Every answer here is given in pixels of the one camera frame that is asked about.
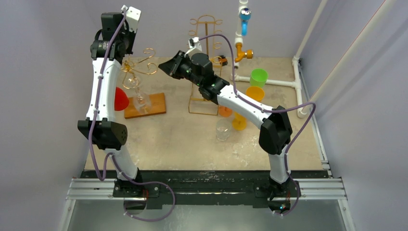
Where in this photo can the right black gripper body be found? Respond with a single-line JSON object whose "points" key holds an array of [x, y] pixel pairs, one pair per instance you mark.
{"points": [[178, 65]]}

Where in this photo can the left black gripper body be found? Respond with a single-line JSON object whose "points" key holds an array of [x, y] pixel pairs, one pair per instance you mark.
{"points": [[128, 37]]}

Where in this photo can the clear stemmed glass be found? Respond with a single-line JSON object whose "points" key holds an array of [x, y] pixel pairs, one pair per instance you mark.
{"points": [[141, 100]]}

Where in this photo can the gold swirl wine glass rack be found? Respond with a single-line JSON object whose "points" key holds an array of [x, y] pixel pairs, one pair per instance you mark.
{"points": [[158, 100]]}

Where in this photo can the red plastic goblet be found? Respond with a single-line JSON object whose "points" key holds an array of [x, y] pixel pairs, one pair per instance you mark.
{"points": [[121, 100]]}

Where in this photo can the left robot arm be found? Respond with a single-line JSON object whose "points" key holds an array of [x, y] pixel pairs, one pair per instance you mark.
{"points": [[111, 43]]}

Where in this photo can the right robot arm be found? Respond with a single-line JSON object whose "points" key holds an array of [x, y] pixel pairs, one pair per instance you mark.
{"points": [[274, 124]]}

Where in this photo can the small black orange object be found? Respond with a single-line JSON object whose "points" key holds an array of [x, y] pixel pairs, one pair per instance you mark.
{"points": [[222, 60]]}

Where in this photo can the orange plastic goblet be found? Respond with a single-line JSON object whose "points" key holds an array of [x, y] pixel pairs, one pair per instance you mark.
{"points": [[224, 111]]}

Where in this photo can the orange faucet tap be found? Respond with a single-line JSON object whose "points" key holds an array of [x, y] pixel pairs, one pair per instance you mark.
{"points": [[241, 54]]}

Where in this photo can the small clear tumbler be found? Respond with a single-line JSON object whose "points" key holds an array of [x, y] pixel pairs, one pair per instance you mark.
{"points": [[223, 129]]}

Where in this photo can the green plastic cup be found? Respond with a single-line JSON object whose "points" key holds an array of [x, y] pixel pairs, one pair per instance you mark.
{"points": [[258, 77]]}

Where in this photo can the yellow goblet rear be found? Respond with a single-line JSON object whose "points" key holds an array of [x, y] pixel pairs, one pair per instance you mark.
{"points": [[255, 93]]}

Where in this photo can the yellow goblet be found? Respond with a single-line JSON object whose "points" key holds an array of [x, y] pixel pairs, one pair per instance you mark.
{"points": [[255, 93], [239, 122]]}

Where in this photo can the yellow goblet front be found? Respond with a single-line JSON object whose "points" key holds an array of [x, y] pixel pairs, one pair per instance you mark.
{"points": [[239, 122]]}

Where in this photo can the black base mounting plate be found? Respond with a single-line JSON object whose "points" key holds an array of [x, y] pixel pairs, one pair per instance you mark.
{"points": [[183, 187]]}

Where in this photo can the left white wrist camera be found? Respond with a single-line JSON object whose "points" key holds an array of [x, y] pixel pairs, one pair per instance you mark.
{"points": [[132, 18]]}

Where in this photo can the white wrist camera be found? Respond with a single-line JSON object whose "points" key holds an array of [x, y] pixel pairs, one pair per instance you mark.
{"points": [[132, 18], [194, 47]]}

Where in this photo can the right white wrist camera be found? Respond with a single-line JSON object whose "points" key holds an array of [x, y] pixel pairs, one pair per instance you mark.
{"points": [[194, 47]]}

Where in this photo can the gold tall wire rack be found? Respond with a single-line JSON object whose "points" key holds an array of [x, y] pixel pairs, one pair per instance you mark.
{"points": [[203, 26]]}

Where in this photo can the white pvc pipe frame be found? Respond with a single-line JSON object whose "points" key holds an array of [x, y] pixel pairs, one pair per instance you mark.
{"points": [[297, 83]]}

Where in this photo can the aluminium rail frame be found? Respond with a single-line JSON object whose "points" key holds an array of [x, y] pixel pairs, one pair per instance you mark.
{"points": [[310, 189]]}

